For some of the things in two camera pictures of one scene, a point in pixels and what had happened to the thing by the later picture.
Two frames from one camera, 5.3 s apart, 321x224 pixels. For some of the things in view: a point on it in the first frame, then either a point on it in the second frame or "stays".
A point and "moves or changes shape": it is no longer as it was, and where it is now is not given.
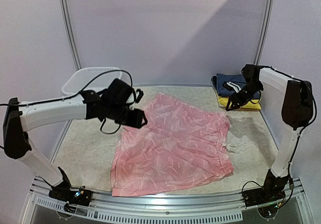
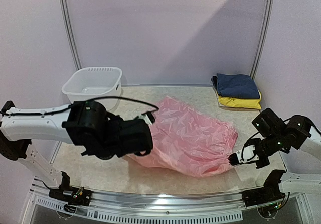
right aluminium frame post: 265,24 stays
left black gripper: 136,120 to 121,154
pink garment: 182,144 moves or changes shape
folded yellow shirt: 254,104 stays
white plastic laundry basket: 91,78 stays
